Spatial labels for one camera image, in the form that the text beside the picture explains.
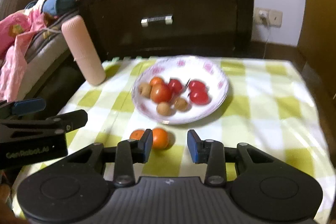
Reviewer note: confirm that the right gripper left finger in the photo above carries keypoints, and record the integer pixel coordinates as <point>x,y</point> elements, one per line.
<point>129,152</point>

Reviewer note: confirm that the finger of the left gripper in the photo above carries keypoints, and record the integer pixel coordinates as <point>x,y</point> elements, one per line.
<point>59,124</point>
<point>21,108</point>

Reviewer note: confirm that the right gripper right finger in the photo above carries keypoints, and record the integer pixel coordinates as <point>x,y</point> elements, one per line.
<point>211,153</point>

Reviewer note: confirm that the small orange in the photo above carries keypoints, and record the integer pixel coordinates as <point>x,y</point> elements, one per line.
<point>160,138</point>
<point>156,80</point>
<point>136,134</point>

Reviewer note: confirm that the brown longan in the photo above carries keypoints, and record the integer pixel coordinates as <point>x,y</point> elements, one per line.
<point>180,104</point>
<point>144,90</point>
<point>164,109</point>

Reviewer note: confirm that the large red tomato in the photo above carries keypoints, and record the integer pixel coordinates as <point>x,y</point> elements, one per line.
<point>160,93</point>

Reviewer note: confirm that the cherry tomato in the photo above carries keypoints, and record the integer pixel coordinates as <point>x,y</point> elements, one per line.
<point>199,97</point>
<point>196,85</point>
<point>177,87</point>

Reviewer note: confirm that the bed mattress with grey sheet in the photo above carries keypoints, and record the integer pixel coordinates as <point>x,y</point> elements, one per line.
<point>46,47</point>

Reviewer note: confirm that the green white checkered tablecloth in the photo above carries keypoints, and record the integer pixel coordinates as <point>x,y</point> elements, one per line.
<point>268,106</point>

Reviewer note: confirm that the pink patterned blanket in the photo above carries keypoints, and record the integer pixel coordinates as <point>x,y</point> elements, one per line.
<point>17,32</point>

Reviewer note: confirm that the pink ribbed cylindrical case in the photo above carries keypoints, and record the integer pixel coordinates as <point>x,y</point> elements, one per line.
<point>84,52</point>

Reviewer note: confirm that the white floral porcelain bowl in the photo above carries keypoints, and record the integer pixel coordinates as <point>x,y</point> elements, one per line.
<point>184,68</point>

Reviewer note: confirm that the brown wooden wardrobe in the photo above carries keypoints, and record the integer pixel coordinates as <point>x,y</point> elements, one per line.
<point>317,40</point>

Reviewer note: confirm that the dark wooden nightstand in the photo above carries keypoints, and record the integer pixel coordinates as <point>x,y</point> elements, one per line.
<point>213,28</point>

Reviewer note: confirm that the silver black drawer handle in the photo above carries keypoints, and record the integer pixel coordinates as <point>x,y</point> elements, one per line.
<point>163,19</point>

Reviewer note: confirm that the white wall power socket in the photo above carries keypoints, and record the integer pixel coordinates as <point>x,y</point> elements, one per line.
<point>267,17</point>

